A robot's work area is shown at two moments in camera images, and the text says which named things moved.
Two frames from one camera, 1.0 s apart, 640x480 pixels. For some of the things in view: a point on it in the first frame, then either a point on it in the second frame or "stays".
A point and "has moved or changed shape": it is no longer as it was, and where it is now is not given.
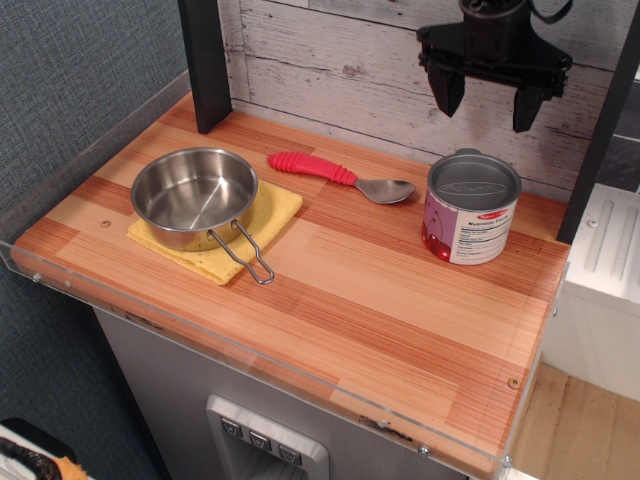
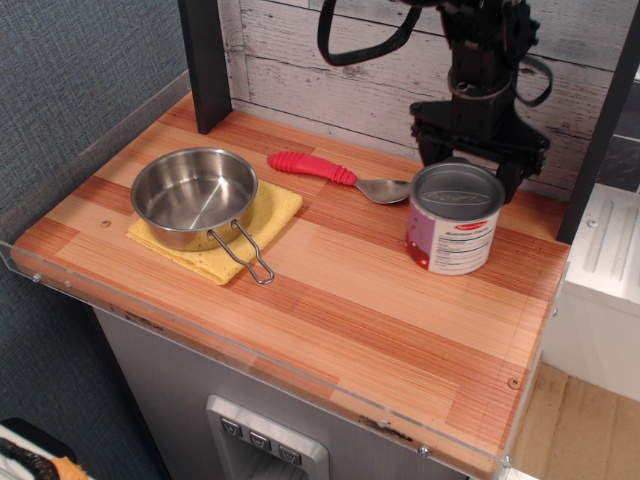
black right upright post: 604,130 stays
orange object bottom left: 70,470 stays
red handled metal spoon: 380,191 stays
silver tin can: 468,208 has moved or changed shape
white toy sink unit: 595,332 stays
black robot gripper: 495,40 to 482,114
